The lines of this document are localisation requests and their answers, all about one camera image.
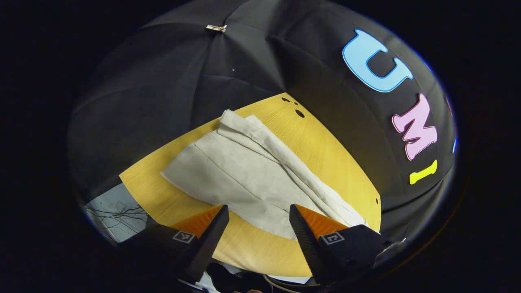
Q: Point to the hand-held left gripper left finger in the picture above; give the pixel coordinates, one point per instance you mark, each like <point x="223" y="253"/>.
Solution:
<point x="209" y="244"/>

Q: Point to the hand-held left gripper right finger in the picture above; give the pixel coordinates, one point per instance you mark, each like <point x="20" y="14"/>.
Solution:
<point x="305" y="244"/>

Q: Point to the white jeans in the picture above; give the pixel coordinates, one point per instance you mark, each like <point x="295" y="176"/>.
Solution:
<point x="244" y="175"/>

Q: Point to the black backdrop cloth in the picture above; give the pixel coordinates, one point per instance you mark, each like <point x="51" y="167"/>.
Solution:
<point x="183" y="73"/>

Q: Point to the silver metal backdrop clip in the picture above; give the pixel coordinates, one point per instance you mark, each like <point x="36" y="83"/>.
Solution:
<point x="216" y="28"/>

